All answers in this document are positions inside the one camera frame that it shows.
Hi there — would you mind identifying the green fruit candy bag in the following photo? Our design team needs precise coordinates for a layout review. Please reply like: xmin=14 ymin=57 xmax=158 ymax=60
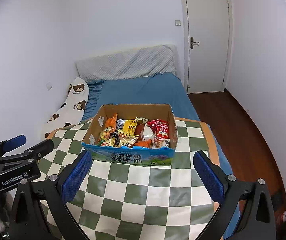
xmin=98 ymin=126 xmax=112 ymax=145

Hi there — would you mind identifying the white cookie snack bag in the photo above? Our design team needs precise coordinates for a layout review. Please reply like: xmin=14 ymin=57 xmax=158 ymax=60
xmin=141 ymin=124 xmax=157 ymax=148

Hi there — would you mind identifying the pale green cartoon snack packet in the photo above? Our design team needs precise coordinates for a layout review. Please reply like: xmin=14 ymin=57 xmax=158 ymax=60
xmin=153 ymin=138 xmax=170 ymax=148

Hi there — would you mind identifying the yellow egg biscuit snack bag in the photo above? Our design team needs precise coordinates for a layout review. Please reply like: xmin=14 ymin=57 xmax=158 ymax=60
xmin=118 ymin=132 xmax=139 ymax=148

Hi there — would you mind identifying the black barcode snack packet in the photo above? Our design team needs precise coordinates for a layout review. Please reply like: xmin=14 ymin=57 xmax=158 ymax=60
xmin=115 ymin=119 xmax=126 ymax=140

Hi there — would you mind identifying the cardboard milk box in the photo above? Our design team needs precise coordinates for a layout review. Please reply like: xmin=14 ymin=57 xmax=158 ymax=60
xmin=82 ymin=104 xmax=178 ymax=166

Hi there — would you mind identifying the white bear print pillow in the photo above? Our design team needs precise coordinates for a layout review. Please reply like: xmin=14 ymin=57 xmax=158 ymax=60
xmin=42 ymin=77 xmax=89 ymax=139

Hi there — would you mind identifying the yellow dark-print snack bag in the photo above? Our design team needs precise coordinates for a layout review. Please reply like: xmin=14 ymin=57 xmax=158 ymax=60
xmin=122 ymin=117 xmax=148 ymax=134

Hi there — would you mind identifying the white wall switch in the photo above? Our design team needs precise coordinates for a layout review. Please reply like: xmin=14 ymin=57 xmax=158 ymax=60
xmin=175 ymin=20 xmax=181 ymax=26

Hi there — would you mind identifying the yellow panda snack bag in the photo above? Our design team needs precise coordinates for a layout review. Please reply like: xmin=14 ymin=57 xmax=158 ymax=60
xmin=101 ymin=138 xmax=115 ymax=147

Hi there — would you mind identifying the grey white headboard cushion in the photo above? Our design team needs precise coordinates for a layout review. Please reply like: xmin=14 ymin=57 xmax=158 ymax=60
xmin=76 ymin=44 xmax=178 ymax=82

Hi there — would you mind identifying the white door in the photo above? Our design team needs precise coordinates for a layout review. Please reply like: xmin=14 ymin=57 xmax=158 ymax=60
xmin=182 ymin=0 xmax=232 ymax=94

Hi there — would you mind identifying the metal door handle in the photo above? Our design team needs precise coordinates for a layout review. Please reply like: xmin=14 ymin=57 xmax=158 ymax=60
xmin=190 ymin=37 xmax=200 ymax=50

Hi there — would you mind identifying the red long snack package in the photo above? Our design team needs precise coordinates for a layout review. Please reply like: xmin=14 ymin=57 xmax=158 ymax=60
xmin=147 ymin=119 xmax=170 ymax=139

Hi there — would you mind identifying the orange snack packet with QR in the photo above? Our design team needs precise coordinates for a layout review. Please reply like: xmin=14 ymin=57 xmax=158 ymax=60
xmin=105 ymin=113 xmax=118 ymax=132

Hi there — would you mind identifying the small orange snack packet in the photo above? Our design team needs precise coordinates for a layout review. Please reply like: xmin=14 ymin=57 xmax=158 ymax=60
xmin=133 ymin=123 xmax=154 ymax=147

